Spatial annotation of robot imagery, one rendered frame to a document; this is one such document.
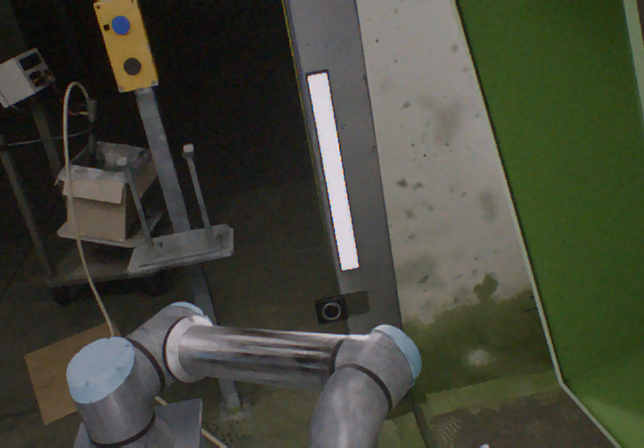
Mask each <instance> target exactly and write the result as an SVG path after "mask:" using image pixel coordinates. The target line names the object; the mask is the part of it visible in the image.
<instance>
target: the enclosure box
mask: <svg viewBox="0 0 644 448"><path fill-rule="evenodd" d="M449 2H450V5H452V9H453V12H454V16H455V20H456V24H457V27H458V31H459V34H460V38H461V41H462V45H463V48H464V52H465V55H466V60H467V63H468V67H469V70H470V73H471V77H472V80H473V84H474V86H475V87H476V92H477V95H478V99H479V102H480V106H481V109H482V113H483V116H484V120H485V124H486V128H487V131H488V135H489V138H490V142H491V145H492V149H493V152H494V157H495V160H496V164H497V167H498V171H499V174H500V178H502V181H503V186H504V189H505V193H506V196H507V200H508V203H509V207H510V210H511V214H512V218H513V222H514V225H515V229H516V232H517V236H518V239H519V243H520V247H521V251H522V254H523V258H524V261H525V265H526V268H527V272H528V275H529V279H530V283H531V286H532V290H533V293H534V297H535V300H536V304H537V307H538V312H539V315H540V319H541V322H542V326H544V327H543V329H545V333H546V336H547V340H548V343H549V348H550V351H551V355H552V358H553V362H554V365H555V369H556V372H557V376H558V379H559V383H560V384H561V386H562V388H563V389H564V390H565V391H566V392H567V393H568V394H569V395H570V397H571V398H572V399H573V400H574V401H575V402H576V403H577V404H578V405H579V407H580V408H581V409H582V410H583V411H584V412H585V413H586V414H587V415H588V416H589V418H590V419H591V420H592V421H593V422H594V423H595V424H596V425H597V426H598V428H599V429H600V430H601V431H602V432H603V433H604V434H605V435H606V436H607V438H608V439H609V440H610V441H611V443H612V444H613V445H614V446H615V447H616V448H644V0H449Z"/></svg>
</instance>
